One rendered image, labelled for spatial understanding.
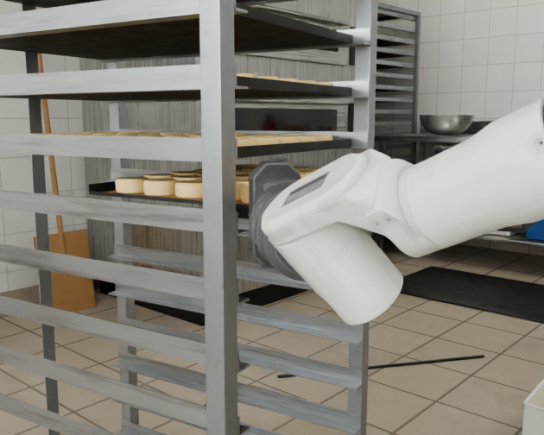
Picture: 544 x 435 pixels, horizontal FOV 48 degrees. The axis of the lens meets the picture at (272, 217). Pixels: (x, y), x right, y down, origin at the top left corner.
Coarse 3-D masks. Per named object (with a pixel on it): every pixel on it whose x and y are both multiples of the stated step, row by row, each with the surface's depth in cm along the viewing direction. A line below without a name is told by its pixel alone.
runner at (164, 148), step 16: (0, 144) 97; (16, 144) 95; (32, 144) 93; (48, 144) 92; (64, 144) 90; (80, 144) 88; (96, 144) 86; (112, 144) 85; (128, 144) 83; (144, 144) 82; (160, 144) 80; (176, 144) 79; (192, 144) 78; (160, 160) 81; (176, 160) 79; (192, 160) 78; (240, 160) 76
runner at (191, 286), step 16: (0, 256) 101; (16, 256) 99; (32, 256) 97; (48, 256) 95; (64, 256) 93; (80, 256) 92; (64, 272) 94; (80, 272) 92; (96, 272) 90; (112, 272) 88; (128, 272) 87; (144, 272) 85; (160, 272) 84; (160, 288) 84; (176, 288) 82; (192, 288) 81; (240, 304) 78
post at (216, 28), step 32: (224, 0) 70; (224, 32) 70; (224, 64) 71; (224, 96) 71; (224, 128) 72; (224, 160) 72; (224, 192) 73; (224, 224) 74; (224, 256) 74; (224, 288) 75; (224, 320) 75; (224, 352) 76; (224, 384) 77; (224, 416) 77
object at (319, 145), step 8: (272, 144) 87; (280, 144) 89; (288, 144) 91; (296, 144) 93; (304, 144) 95; (312, 144) 98; (320, 144) 100; (328, 144) 103; (336, 144) 105; (344, 144) 108; (240, 152) 80; (248, 152) 82; (256, 152) 84; (264, 152) 85; (272, 152) 87; (280, 152) 89; (288, 152) 91; (296, 152) 93
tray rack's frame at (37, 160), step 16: (32, 64) 122; (112, 64) 139; (32, 112) 123; (112, 112) 141; (32, 128) 123; (112, 128) 142; (32, 160) 124; (112, 160) 143; (128, 160) 144; (32, 176) 124; (128, 224) 146; (48, 240) 129; (128, 240) 146; (48, 272) 130; (48, 288) 130; (48, 304) 130; (128, 304) 148; (48, 336) 131; (48, 352) 131; (128, 352) 150; (48, 384) 132; (48, 400) 132; (128, 416) 152; (48, 432) 133
